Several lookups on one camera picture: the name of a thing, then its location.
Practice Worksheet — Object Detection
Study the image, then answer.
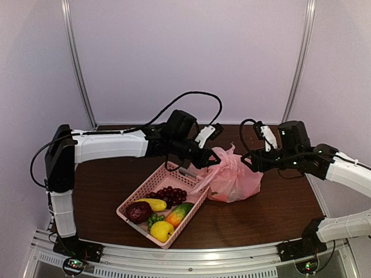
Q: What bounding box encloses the yellow starfruit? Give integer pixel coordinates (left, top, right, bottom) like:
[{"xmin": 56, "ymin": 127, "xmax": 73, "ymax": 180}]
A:
[{"xmin": 136, "ymin": 198, "xmax": 167, "ymax": 212}]

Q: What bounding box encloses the front aluminium rail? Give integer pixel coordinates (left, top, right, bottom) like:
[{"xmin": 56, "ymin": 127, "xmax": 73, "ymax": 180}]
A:
[{"xmin": 28, "ymin": 228, "xmax": 357, "ymax": 278}]

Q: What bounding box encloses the black cable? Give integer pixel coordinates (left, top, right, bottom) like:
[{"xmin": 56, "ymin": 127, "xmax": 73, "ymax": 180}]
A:
[
  {"xmin": 30, "ymin": 91, "xmax": 223, "ymax": 192},
  {"xmin": 239, "ymin": 118, "xmax": 263, "ymax": 157}
]

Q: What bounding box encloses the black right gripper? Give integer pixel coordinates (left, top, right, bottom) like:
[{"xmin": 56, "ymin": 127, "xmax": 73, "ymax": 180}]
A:
[{"xmin": 241, "ymin": 147, "xmax": 301, "ymax": 173}]

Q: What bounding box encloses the aluminium frame post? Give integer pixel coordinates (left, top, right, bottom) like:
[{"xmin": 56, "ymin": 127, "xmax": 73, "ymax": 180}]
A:
[
  {"xmin": 60, "ymin": 0, "xmax": 98, "ymax": 130},
  {"xmin": 281, "ymin": 0, "xmax": 317, "ymax": 122}
]

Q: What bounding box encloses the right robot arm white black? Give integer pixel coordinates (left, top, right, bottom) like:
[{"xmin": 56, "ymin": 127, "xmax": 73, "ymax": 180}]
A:
[{"xmin": 239, "ymin": 119, "xmax": 370, "ymax": 256}]

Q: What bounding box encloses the green orange mango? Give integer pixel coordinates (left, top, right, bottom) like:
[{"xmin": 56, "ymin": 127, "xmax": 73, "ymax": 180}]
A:
[{"xmin": 165, "ymin": 203, "xmax": 194, "ymax": 228}]

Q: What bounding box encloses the right black cable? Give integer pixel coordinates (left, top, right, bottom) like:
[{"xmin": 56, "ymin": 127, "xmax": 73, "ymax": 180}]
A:
[{"xmin": 239, "ymin": 118, "xmax": 263, "ymax": 157}]

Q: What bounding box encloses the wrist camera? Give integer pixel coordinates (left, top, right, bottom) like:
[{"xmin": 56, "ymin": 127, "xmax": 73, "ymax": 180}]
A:
[
  {"xmin": 253, "ymin": 121, "xmax": 278, "ymax": 152},
  {"xmin": 195, "ymin": 123, "xmax": 224, "ymax": 149}
]

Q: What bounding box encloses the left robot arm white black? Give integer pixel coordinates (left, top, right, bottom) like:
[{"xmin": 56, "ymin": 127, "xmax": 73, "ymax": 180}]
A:
[{"xmin": 45, "ymin": 124, "xmax": 221, "ymax": 257}]

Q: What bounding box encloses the pink plastic bag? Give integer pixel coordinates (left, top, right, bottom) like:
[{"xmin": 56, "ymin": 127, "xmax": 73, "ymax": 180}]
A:
[{"xmin": 190, "ymin": 144, "xmax": 263, "ymax": 203}]

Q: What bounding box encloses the left black cable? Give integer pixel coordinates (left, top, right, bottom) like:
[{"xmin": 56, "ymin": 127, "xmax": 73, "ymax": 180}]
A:
[{"xmin": 30, "ymin": 91, "xmax": 223, "ymax": 192}]

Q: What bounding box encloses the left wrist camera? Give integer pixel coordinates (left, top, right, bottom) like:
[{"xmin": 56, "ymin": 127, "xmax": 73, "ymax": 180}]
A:
[{"xmin": 195, "ymin": 123, "xmax": 224, "ymax": 149}]

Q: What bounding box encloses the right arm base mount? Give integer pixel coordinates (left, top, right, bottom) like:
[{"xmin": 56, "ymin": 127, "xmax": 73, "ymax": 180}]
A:
[{"xmin": 277, "ymin": 239, "xmax": 327, "ymax": 276}]

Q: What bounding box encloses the dark purple mangosteen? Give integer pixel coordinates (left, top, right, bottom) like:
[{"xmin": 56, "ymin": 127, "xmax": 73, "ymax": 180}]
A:
[{"xmin": 126, "ymin": 201, "xmax": 154, "ymax": 224}]

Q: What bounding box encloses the right aluminium frame post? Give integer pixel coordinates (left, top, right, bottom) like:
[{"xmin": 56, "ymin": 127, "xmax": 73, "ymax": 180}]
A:
[{"xmin": 281, "ymin": 0, "xmax": 317, "ymax": 122}]

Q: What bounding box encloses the left aluminium frame post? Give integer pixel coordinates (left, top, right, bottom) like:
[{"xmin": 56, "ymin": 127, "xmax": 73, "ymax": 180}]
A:
[{"xmin": 60, "ymin": 0, "xmax": 98, "ymax": 130}]

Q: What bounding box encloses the red grape bunch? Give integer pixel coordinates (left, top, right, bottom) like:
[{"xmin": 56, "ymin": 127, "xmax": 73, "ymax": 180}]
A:
[{"xmin": 146, "ymin": 186, "xmax": 188, "ymax": 206}]

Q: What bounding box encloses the green grape bunch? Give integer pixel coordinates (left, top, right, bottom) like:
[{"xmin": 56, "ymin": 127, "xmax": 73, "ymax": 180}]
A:
[{"xmin": 147, "ymin": 213, "xmax": 166, "ymax": 231}]

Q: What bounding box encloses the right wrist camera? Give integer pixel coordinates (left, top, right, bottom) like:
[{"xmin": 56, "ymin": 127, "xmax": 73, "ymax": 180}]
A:
[{"xmin": 253, "ymin": 121, "xmax": 278, "ymax": 152}]

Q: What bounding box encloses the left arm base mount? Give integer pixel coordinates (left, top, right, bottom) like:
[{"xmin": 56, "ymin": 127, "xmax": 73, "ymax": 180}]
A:
[{"xmin": 53, "ymin": 236, "xmax": 104, "ymax": 277}]

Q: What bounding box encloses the pink plastic basket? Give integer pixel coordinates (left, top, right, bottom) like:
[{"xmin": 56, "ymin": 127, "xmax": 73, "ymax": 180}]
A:
[{"xmin": 116, "ymin": 162, "xmax": 209, "ymax": 250}]

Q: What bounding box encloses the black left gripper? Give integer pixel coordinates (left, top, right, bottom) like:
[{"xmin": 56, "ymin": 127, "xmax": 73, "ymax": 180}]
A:
[{"xmin": 170, "ymin": 136, "xmax": 221, "ymax": 170}]

